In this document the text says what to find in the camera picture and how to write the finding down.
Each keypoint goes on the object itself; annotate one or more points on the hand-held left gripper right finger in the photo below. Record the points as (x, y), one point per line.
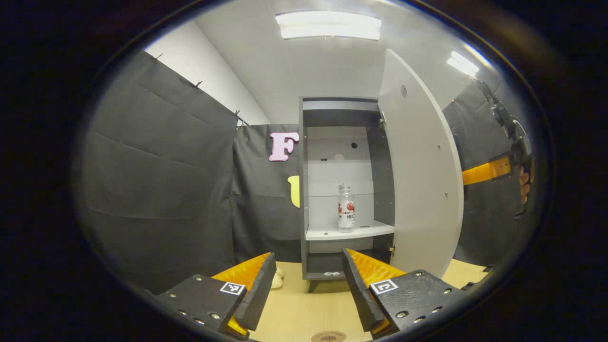
(361, 294)

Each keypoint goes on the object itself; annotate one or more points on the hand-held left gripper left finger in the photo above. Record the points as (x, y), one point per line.
(259, 294)

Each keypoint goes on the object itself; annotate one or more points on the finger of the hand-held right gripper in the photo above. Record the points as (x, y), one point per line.
(479, 173)

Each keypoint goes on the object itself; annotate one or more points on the round brown coaster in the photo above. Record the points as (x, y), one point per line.
(328, 337)

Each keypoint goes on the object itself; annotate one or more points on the grey cabinet door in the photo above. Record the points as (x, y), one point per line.
(418, 166)

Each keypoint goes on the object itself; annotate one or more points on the clear plastic bottle red label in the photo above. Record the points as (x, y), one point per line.
(346, 209)

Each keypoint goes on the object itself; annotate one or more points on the dark grey cabinet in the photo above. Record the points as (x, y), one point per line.
(327, 175)

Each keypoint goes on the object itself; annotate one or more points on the metal cabinet hinge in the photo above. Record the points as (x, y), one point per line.
(392, 249)
(382, 119)

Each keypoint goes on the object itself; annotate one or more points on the white cabinet shelf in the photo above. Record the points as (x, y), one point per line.
(332, 232)

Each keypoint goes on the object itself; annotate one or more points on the cream lumpy plush toy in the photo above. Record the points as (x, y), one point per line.
(278, 282)

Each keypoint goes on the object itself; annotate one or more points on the double ceiling light panel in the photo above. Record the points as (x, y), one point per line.
(463, 64)

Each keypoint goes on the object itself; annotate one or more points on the black backdrop cloth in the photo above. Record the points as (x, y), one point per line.
(156, 166)

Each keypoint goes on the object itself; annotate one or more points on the large ceiling light panel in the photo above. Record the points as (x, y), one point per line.
(327, 24)

